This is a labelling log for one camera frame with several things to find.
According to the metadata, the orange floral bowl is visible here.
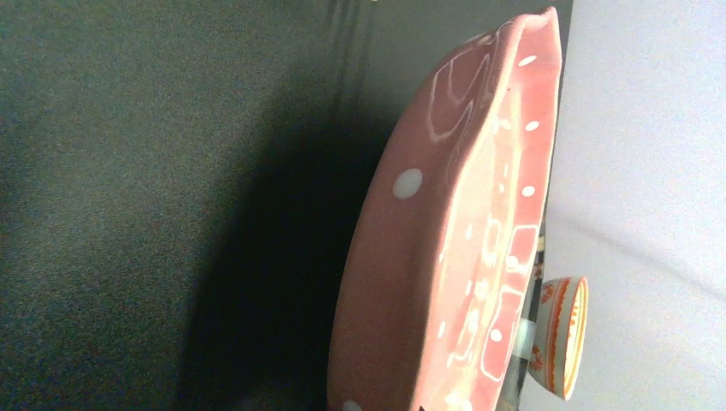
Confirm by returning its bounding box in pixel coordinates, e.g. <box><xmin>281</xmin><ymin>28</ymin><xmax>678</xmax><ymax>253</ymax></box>
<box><xmin>528</xmin><ymin>277</ymin><xmax>589</xmax><ymax>401</ymax></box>

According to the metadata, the dark striped plate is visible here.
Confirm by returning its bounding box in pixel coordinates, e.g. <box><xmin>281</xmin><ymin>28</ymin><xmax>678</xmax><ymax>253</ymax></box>
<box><xmin>495</xmin><ymin>222</ymin><xmax>546</xmax><ymax>411</ymax></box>

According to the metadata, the pink polka dot plate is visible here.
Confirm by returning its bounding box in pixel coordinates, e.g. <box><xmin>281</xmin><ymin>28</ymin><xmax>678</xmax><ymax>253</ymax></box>
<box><xmin>326</xmin><ymin>6</ymin><xmax>562</xmax><ymax>410</ymax></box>

